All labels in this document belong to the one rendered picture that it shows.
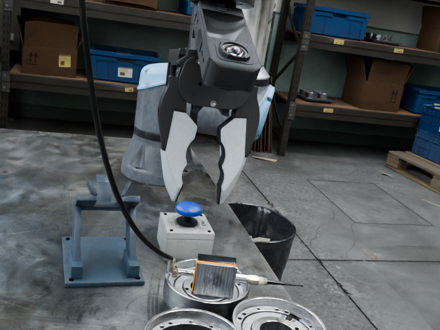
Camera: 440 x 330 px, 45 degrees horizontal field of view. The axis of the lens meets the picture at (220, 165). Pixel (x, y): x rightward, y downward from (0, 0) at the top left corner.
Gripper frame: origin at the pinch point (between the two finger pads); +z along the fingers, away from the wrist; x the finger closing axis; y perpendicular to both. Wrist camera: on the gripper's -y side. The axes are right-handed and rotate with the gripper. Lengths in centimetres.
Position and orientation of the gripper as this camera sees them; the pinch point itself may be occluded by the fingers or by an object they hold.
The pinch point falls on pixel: (200, 192)
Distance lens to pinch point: 53.6
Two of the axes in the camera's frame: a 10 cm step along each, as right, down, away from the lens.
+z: -1.3, 9.8, 1.7
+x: -9.6, -0.8, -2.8
